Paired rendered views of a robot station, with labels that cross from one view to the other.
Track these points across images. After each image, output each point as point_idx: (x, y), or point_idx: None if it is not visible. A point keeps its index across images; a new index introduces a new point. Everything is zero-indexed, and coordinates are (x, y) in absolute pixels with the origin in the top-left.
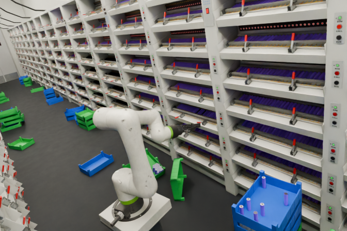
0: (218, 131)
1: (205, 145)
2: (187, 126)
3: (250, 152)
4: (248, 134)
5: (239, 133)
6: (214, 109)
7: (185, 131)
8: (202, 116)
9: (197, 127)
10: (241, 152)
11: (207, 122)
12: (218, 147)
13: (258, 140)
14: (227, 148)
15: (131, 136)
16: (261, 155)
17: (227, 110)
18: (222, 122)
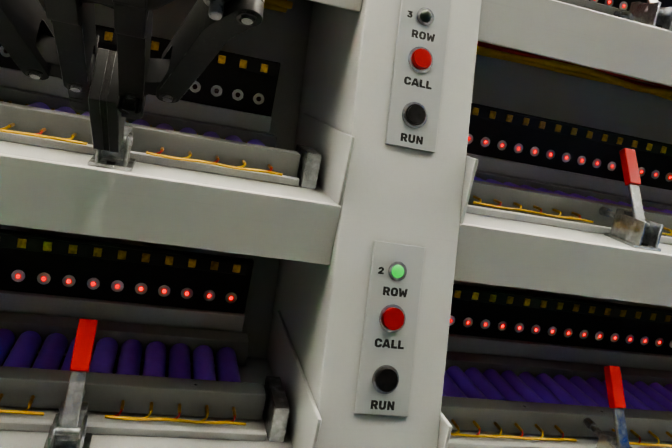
0: (348, 201)
1: (50, 447)
2: (91, 7)
3: (510, 401)
4: (566, 220)
5: (506, 220)
6: None
7: None
8: (50, 110)
9: (118, 133)
10: (453, 420)
11: (139, 163)
12: (216, 444)
13: (659, 245)
14: (414, 377)
15: None
16: (578, 403)
17: None
18: (423, 99)
